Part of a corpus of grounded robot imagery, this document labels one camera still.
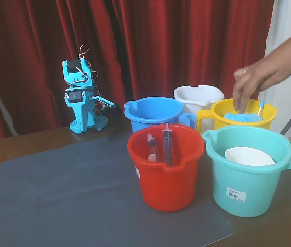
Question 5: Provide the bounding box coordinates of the blue cloth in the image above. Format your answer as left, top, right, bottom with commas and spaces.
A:
222, 112, 264, 123

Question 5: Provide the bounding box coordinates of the teal plastic mug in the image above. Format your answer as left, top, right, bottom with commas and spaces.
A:
202, 125, 291, 218

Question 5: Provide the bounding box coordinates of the white plastic bucket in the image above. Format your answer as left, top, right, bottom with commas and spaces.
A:
173, 85, 225, 116

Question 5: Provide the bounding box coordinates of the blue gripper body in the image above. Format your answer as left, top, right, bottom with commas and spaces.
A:
64, 87, 96, 108

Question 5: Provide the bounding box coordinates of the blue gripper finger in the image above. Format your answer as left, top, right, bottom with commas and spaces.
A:
86, 100, 95, 128
67, 102, 88, 133

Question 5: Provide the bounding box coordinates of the short syringe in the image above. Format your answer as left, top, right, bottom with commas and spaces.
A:
146, 133, 161, 162

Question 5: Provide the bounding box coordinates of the grey mat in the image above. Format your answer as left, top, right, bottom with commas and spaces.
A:
0, 132, 234, 247

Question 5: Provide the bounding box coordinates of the person's hand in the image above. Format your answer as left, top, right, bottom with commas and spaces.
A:
232, 52, 291, 114

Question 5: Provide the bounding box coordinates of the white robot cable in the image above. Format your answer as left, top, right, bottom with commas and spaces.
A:
77, 45, 99, 88

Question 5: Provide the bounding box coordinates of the red curtain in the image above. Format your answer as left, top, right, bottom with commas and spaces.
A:
0, 0, 275, 144

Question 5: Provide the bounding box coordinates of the white paper plate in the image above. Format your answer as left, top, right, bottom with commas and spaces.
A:
224, 146, 276, 166

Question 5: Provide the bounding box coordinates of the long syringe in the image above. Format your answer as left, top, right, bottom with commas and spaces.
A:
162, 123, 174, 167

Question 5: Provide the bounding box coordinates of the white barcode label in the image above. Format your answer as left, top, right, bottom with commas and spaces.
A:
226, 187, 247, 201

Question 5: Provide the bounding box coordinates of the dropper with blue cap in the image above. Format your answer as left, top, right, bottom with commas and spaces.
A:
256, 100, 265, 116

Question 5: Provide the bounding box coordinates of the red plastic bucket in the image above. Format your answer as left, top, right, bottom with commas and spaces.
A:
127, 123, 205, 213

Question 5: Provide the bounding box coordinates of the yellow plastic mug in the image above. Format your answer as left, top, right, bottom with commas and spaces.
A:
196, 98, 278, 134

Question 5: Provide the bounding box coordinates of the blue plastic bucket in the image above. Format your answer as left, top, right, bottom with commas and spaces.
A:
124, 97, 196, 133

